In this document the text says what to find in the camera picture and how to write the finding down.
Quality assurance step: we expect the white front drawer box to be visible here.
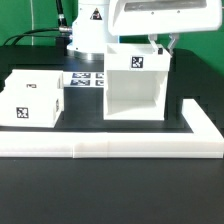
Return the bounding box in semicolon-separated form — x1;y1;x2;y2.
0;89;64;128

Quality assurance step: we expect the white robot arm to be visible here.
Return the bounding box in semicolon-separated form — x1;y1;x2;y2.
67;0;222;57

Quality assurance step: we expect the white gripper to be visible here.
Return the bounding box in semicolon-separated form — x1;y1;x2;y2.
108;0;222;54

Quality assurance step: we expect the white drawer box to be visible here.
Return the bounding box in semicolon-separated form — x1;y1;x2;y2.
4;69;64;90
0;89;64;128

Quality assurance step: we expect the white drawer cabinet housing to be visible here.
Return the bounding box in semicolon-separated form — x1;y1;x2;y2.
103;43;171;120

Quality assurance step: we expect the white L-shaped fixture wall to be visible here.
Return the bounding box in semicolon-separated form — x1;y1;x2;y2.
0;99;224;158

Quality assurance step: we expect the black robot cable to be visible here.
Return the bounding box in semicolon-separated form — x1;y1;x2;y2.
2;0;74;46

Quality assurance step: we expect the white marker tag plate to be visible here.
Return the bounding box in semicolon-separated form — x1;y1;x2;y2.
63;71;104;88

